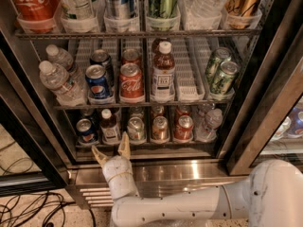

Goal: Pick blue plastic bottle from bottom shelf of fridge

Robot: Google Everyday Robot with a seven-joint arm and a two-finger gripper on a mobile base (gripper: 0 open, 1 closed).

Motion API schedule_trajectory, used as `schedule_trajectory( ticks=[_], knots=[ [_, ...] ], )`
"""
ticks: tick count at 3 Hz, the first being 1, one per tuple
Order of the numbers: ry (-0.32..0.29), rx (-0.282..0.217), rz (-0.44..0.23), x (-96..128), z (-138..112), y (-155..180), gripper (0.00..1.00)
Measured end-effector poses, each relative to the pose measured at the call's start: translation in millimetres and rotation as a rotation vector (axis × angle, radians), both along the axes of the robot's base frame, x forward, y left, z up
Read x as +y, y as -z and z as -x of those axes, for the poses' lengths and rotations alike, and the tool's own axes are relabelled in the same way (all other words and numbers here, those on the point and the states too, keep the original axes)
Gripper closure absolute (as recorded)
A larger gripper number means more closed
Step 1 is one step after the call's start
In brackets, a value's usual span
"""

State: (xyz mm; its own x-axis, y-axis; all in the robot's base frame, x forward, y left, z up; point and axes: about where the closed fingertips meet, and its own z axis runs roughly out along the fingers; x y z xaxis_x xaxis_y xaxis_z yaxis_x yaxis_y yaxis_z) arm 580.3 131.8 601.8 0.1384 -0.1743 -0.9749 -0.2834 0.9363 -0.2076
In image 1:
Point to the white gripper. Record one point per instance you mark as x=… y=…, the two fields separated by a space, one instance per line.
x=115 y=165

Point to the brown tea bottle bottom shelf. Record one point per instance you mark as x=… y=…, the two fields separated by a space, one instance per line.
x=109 y=127

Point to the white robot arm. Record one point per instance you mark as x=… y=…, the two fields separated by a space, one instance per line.
x=271 y=196

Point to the blue Pepsi can bottom shelf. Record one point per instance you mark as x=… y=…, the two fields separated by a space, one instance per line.
x=86 y=131

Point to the silver green can bottom shelf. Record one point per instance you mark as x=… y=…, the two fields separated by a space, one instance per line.
x=136 y=130

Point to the brown can bottom shelf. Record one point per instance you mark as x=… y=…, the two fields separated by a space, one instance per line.
x=160 y=129

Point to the front Pepsi can middle shelf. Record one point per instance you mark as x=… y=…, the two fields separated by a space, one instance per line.
x=96 y=78

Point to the red can bottom shelf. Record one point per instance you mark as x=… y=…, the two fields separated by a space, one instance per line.
x=183 y=128

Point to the red can shelf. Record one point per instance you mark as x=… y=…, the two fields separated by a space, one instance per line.
x=183 y=128
x=131 y=55

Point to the front Coca-Cola can middle shelf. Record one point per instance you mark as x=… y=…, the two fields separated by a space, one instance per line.
x=131 y=81

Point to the left glass fridge door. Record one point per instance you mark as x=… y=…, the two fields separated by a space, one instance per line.
x=17 y=115

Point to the glass fridge door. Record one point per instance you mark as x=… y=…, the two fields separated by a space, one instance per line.
x=281 y=95
x=17 y=115

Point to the tea bottle middle shelf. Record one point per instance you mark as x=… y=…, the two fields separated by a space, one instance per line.
x=163 y=71

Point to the front water bottle middle shelf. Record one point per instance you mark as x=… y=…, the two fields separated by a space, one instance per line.
x=56 y=79

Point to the clear water bottle bottom shelf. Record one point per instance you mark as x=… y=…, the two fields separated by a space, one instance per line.
x=207 y=129

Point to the rear dark can middle shelf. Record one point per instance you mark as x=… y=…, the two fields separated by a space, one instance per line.
x=103 y=58

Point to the rear red can middle shelf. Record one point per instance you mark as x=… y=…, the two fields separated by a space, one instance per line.
x=131 y=55

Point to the rear water bottle middle shelf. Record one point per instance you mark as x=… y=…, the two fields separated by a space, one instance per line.
x=62 y=57

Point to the empty white shelf tray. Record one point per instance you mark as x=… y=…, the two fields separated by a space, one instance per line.
x=188 y=83

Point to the front green can middle shelf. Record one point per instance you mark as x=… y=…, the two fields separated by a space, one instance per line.
x=224 y=78

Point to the rear green can middle shelf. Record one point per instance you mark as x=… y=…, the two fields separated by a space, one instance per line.
x=219 y=55

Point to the green label bottle top shelf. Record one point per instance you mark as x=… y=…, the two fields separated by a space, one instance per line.
x=77 y=9

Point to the silver blue can top shelf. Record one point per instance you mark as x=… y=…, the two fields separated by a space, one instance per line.
x=120 y=9

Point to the right glass fridge door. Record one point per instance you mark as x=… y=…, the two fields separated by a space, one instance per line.
x=281 y=95

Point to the green can top shelf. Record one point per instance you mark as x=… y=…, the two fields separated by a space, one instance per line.
x=162 y=10

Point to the large Coca-Cola bottle top shelf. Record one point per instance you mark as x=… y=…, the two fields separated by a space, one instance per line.
x=36 y=10

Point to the gold can top shelf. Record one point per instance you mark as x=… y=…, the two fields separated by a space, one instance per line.
x=241 y=12

